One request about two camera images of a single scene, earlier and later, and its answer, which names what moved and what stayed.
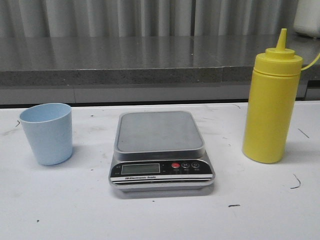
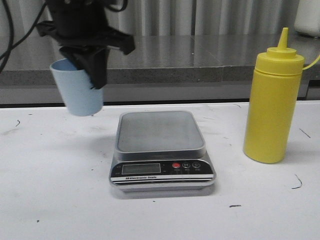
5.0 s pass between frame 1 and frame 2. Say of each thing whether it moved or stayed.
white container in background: stayed
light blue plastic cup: moved
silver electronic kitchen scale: stayed
